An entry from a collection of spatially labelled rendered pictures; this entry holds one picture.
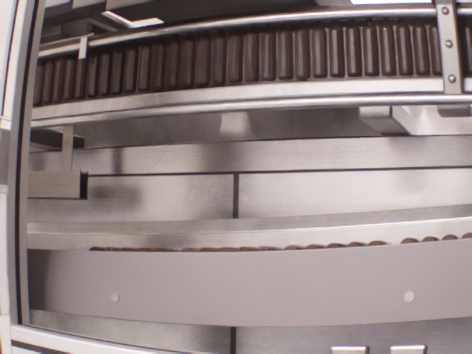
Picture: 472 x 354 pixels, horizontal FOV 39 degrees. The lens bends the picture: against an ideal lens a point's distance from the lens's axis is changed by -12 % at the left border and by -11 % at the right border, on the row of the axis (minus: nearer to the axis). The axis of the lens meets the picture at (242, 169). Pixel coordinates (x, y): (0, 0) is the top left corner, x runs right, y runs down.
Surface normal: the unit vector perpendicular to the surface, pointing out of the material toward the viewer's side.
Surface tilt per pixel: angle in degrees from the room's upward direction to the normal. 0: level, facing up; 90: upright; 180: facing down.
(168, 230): 55
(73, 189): 90
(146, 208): 90
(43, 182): 90
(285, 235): 90
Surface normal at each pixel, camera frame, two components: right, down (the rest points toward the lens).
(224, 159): -0.40, -0.11
